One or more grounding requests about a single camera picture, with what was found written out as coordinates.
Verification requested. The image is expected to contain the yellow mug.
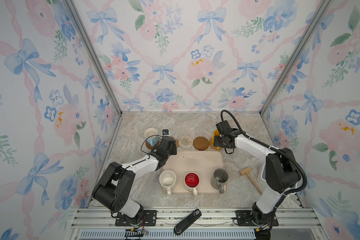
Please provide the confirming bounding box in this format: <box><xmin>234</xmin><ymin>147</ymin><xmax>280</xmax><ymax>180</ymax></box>
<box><xmin>211</xmin><ymin>130</ymin><xmax>220</xmax><ymax>147</ymax></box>

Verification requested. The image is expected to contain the multicolour woven rope coaster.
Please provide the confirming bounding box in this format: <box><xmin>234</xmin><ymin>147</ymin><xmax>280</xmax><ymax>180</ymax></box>
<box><xmin>179</xmin><ymin>136</ymin><xmax>193</xmax><ymax>149</ymax></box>

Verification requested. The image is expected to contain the light blue mug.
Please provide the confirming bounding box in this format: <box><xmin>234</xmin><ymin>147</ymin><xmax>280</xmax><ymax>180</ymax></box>
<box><xmin>145</xmin><ymin>128</ymin><xmax>159</xmax><ymax>147</ymax></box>

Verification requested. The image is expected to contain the plain round wooden coaster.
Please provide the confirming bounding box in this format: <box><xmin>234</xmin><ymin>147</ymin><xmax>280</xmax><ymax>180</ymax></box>
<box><xmin>193</xmin><ymin>137</ymin><xmax>210</xmax><ymax>151</ymax></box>

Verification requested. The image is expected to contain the grey mug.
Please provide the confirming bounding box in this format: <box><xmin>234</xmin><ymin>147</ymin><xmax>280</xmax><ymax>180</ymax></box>
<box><xmin>211</xmin><ymin>169</ymin><xmax>229</xmax><ymax>194</ymax></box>

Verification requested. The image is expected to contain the cork paw print coaster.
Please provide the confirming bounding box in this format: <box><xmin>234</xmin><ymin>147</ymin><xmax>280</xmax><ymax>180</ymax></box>
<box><xmin>174</xmin><ymin>138</ymin><xmax>179</xmax><ymax>148</ymax></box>

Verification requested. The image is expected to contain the wicker rattan coaster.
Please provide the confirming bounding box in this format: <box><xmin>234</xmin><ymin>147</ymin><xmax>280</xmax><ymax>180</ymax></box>
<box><xmin>209</xmin><ymin>138</ymin><xmax>221</xmax><ymax>151</ymax></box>

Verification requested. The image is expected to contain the scratched dark wooden coaster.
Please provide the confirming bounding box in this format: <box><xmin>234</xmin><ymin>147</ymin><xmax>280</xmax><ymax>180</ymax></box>
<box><xmin>145</xmin><ymin>140</ymin><xmax>161</xmax><ymax>150</ymax></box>

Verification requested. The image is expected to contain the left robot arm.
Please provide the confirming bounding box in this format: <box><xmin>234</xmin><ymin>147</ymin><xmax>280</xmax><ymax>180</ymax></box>
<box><xmin>92</xmin><ymin>135</ymin><xmax>177</xmax><ymax>221</ymax></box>

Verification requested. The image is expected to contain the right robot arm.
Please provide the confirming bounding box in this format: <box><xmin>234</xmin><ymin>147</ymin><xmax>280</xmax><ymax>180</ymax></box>
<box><xmin>214</xmin><ymin>120</ymin><xmax>308</xmax><ymax>231</ymax></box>

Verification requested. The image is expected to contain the beige serving tray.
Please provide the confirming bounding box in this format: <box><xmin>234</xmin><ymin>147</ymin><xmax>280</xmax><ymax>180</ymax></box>
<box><xmin>162</xmin><ymin>151</ymin><xmax>225</xmax><ymax>195</ymax></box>

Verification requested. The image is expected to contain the wooden mallet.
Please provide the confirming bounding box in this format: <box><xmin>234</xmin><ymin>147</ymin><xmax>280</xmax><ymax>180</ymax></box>
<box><xmin>240</xmin><ymin>167</ymin><xmax>263</xmax><ymax>195</ymax></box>

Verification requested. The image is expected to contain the red interior white mug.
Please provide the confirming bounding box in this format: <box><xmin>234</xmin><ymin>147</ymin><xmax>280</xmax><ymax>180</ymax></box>
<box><xmin>184</xmin><ymin>172</ymin><xmax>200</xmax><ymax>196</ymax></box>

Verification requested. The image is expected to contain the black handheld device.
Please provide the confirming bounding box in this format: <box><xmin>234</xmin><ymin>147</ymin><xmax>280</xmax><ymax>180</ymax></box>
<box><xmin>174</xmin><ymin>209</ymin><xmax>202</xmax><ymax>236</ymax></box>

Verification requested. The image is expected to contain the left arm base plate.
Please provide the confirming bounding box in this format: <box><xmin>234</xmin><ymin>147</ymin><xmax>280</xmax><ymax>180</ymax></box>
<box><xmin>115</xmin><ymin>210</ymin><xmax>158</xmax><ymax>227</ymax></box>

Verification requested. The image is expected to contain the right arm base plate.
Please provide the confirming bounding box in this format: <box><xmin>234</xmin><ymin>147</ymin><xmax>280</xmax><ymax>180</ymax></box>
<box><xmin>234</xmin><ymin>210</ymin><xmax>279</xmax><ymax>227</ymax></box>

